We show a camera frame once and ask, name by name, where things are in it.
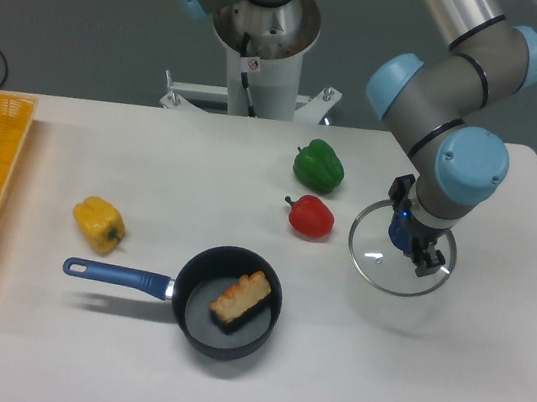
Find dark blue saucepan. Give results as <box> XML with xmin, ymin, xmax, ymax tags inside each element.
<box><xmin>62</xmin><ymin>246</ymin><xmax>283</xmax><ymax>361</ymax></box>

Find glass pot lid blue knob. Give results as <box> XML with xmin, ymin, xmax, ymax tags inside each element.
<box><xmin>348</xmin><ymin>199</ymin><xmax>457</xmax><ymax>297</ymax></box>

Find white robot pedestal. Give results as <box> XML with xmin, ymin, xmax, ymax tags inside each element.
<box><xmin>160</xmin><ymin>0</ymin><xmax>342</xmax><ymax>124</ymax></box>

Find red bell pepper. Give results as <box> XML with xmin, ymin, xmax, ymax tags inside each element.
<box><xmin>284</xmin><ymin>195</ymin><xmax>335</xmax><ymax>240</ymax></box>

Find toasted bread piece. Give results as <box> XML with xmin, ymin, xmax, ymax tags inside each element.
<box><xmin>208</xmin><ymin>270</ymin><xmax>272</xmax><ymax>333</ymax></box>

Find yellow bell pepper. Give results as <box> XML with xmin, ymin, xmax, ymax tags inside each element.
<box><xmin>72</xmin><ymin>196</ymin><xmax>126</xmax><ymax>256</ymax></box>

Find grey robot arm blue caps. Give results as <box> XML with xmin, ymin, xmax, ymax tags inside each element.
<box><xmin>179</xmin><ymin>0</ymin><xmax>537</xmax><ymax>277</ymax></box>

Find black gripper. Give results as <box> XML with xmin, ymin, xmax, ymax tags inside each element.
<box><xmin>388</xmin><ymin>200</ymin><xmax>448</xmax><ymax>278</ymax></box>

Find green bell pepper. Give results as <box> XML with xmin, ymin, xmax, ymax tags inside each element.
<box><xmin>292</xmin><ymin>138</ymin><xmax>345</xmax><ymax>195</ymax></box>

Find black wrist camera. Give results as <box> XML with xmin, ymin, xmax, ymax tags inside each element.
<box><xmin>388</xmin><ymin>174</ymin><xmax>416</xmax><ymax>210</ymax></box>

